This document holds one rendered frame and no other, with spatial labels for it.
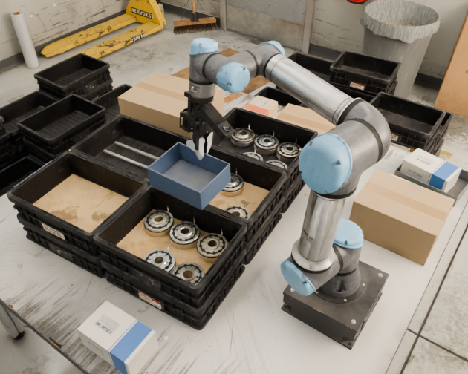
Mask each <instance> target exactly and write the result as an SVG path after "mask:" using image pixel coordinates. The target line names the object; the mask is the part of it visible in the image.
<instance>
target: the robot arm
mask: <svg viewBox="0 0 468 374"><path fill-rule="evenodd" d="M189 55H190V57H189V91H184V96H186V97H188V106H187V108H184V110H183V111H181V112H180V128H182V129H183V130H185V131H186V132H188V133H190V132H192V133H193V135H192V139H191V140H187V141H186V144H187V146H188V147H189V148H191V149H192V150H193V151H194V152H195V153H196V156H197V158H198V159H199V160H202V159H203V157H204V153H205V154H208V152H209V150H210V147H211V145H212V142H213V140H214V137H215V134H217V135H218V137H219V138H220V139H221V140H225V139H227V138H229V137H231V136H232V134H233V133H234V131H235V130H234V129H233V128H232V127H231V125H230V124H229V123H228V122H227V121H226V120H225V118H223V117H222V115H221V114H220V113H219V112H218V110H217V109H216V108H215V107H214V106H213V104H212V103H211V102H212V101H213V100H214V95H215V85H217V86H219V87H220V88H221V89H223V90H225V91H229V92H230V93H232V94H238V93H240V92H242V91H243V90H244V88H245V87H247V85H248V83H249V81H250V79H252V78H254V77H257V76H259V75H262V76H263V77H264V78H266V79H268V80H269V81H271V82H272V83H273V84H275V85H277V86H278V87H280V88H281V89H282V90H283V91H285V92H287V93H288V94H290V95H291V96H293V97H294V98H295V99H297V100H299V101H300V102H301V103H303V104H304V105H306V106H307V107H309V108H310V109H311V110H313V111H315V112H316V113H318V114H319V115H320V116H321V117H323V118H325V119H326V120H327V121H329V122H331V123H332V124H333V125H335V128H332V129H331V130H329V131H327V132H326V133H324V134H320V135H319V136H317V137H315V138H313V139H312V140H311V141H310V142H309V143H308V144H307V145H306V146H305V147H304V148H303V149H302V151H301V153H300V155H299V170H300V171H301V172H302V174H301V176H302V179H303V180H304V182H305V183H306V185H307V186H308V188H309V189H310V193H309V197H308V203H307V207H306V211H305V217H304V221H303V225H302V232H301V235H300V238H299V239H298V240H297V241H296V242H295V243H294V245H293V247H292V251H291V255H290V257H289V258H287V259H284V261H283V262H282V263H281V266H280V269H281V272H282V275H283V276H284V278H285V280H286V281H287V282H288V284H289V285H290V286H291V287H292V288H293V289H294V290H295V291H296V292H298V293H299V294H300V295H310V294H311V293H313V292H315V291H316V290H317V289H318V290H319V291H320V292H322V293H324V294H326V295H329V296H331V297H335V298H344V297H347V296H349V295H352V294H354V293H355V292H356V291H357V290H358V288H359V286H360V280H361V276H360V271H359V268H358V263H359V259H360V253H361V248H362V246H363V231H362V229H361V228H360V227H359V226H358V225H357V224H356V223H354V222H352V221H350V220H346V219H341V215H342V210H343V208H344V205H345V201H346V198H348V197H350V196H351V195H352V194H353V193H354V192H355V191H356V189H357V185H358V182H359V180H360V176H361V174H362V173H363V172H364V171H365V170H367V169H368V168H370V167H372V166H373V165H374V164H376V163H378V162H379V161H381V159H382V158H384V156H385V155H386V154H387V152H388V150H389V147H390V145H391V132H390V128H389V124H388V123H387V121H386V119H385V117H384V116H383V115H382V114H381V113H380V112H379V111H378V110H377V109H376V108H375V107H374V106H372V105H371V104H369V103H368V102H366V101H365V100H364V99H361V98H356V99H353V98H351V97H350V96H349V95H347V94H345V93H343V92H342V91H340V90H339V89H337V88H335V87H334V86H333V85H330V84H329V83H327V82H326V81H324V80H323V79H321V78H319V77H318V76H316V75H315V74H313V73H311V72H310V71H308V70H306V69H305V68H303V67H302V66H300V65H298V64H296V63H295V62H294V61H292V60H290V59H289V58H287V57H286V56H285V50H284V48H283V47H282V46H281V44H280V43H278V42H277V41H269V42H263V43H261V44H259V45H257V46H255V47H252V48H250V49H248V50H245V51H242V52H240V53H237V54H235V55H232V56H229V57H225V56H223V55H221V54H220V53H218V43H217V41H215V40H213V39H208V38H198V39H194V40H193V41H192V42H191V47H190V54H189ZM208 103H209V104H208ZM184 111H185V112H184ZM181 117H183V124H181Z"/></svg>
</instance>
